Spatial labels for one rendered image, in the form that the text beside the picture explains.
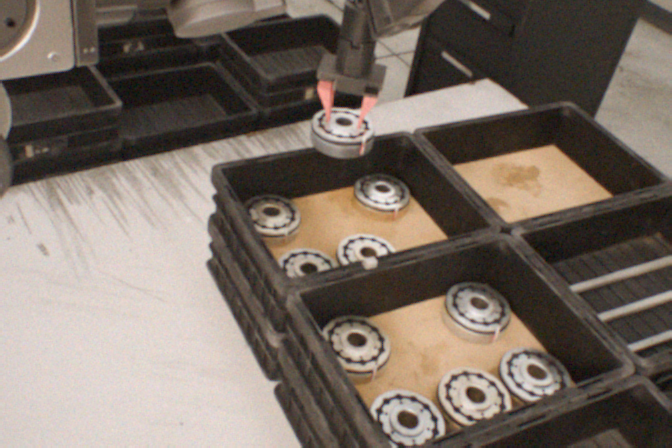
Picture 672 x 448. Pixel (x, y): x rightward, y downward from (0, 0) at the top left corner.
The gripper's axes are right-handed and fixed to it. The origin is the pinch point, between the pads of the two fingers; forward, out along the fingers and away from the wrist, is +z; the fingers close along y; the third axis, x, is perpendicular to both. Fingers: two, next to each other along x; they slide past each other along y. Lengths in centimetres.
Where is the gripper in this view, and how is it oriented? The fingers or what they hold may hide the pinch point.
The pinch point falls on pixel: (344, 119)
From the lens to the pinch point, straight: 127.7
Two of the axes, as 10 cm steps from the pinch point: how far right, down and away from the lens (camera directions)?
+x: -1.6, 5.7, -8.1
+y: -9.8, -2.1, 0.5
